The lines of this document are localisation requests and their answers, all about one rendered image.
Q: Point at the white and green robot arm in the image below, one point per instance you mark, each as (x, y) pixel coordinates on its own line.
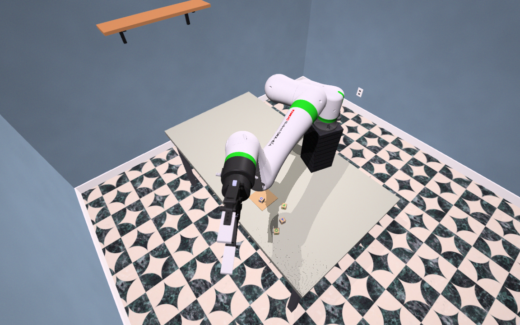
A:
(310, 103)

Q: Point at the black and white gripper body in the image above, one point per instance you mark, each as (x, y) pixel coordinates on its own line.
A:
(245, 187)

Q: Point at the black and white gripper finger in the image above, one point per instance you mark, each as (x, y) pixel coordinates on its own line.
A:
(229, 249)
(228, 212)

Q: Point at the peach flat mat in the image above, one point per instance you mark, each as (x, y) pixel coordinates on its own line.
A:
(267, 194)

